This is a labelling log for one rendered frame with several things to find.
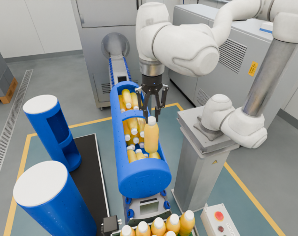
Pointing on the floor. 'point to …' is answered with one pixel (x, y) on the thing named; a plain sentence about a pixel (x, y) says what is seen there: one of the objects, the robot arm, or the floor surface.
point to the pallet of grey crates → (1, 77)
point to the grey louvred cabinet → (234, 63)
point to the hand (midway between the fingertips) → (151, 115)
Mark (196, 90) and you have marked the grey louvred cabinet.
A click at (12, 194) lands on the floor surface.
